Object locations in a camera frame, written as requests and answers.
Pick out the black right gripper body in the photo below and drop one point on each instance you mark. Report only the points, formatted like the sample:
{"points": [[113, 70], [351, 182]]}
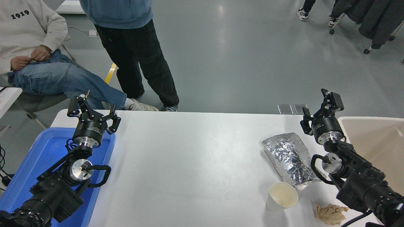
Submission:
{"points": [[326, 126]]}

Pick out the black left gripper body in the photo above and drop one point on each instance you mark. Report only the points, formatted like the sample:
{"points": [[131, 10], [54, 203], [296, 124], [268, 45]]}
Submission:
{"points": [[90, 129]]}

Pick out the white paper cup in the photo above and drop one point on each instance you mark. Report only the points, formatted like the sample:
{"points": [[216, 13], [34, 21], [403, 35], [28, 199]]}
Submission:
{"points": [[282, 192]]}

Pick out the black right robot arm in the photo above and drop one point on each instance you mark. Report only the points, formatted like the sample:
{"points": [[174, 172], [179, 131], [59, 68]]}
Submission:
{"points": [[363, 179]]}

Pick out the crumpled tan paper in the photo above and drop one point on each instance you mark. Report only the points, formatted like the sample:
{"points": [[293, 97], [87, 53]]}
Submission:
{"points": [[329, 214]]}

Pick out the person's left hand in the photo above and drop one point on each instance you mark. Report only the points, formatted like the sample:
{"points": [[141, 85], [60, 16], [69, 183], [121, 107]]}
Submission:
{"points": [[41, 53]]}

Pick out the person's right hand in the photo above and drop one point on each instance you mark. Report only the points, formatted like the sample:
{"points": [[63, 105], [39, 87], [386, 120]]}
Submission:
{"points": [[20, 63]]}

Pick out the silver floor plate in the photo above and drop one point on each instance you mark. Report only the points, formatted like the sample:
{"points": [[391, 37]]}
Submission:
{"points": [[285, 109], [301, 109]]}

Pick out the crumpled silver foil tray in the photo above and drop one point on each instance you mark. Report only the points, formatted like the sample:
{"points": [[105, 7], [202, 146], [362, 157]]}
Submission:
{"points": [[284, 151]]}

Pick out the large pale bin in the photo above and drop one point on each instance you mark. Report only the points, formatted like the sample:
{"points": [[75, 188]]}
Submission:
{"points": [[378, 138]]}

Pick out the blue plastic tray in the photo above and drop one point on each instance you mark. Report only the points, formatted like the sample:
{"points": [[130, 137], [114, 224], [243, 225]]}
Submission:
{"points": [[38, 151]]}

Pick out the wheeled clothes rack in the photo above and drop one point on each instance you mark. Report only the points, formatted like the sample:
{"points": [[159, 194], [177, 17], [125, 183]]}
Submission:
{"points": [[366, 50]]}

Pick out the white floor socket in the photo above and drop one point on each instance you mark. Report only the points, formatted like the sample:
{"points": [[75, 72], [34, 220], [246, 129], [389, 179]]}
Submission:
{"points": [[92, 33]]}

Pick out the white side table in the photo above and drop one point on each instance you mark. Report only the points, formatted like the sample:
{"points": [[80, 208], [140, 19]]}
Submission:
{"points": [[8, 97]]}

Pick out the person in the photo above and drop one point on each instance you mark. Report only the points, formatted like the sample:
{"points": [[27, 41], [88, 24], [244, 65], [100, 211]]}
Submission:
{"points": [[28, 28], [307, 6], [135, 47]]}

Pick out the dark hanging coat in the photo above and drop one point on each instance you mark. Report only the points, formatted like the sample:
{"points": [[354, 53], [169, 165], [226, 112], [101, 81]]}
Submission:
{"points": [[375, 19]]}

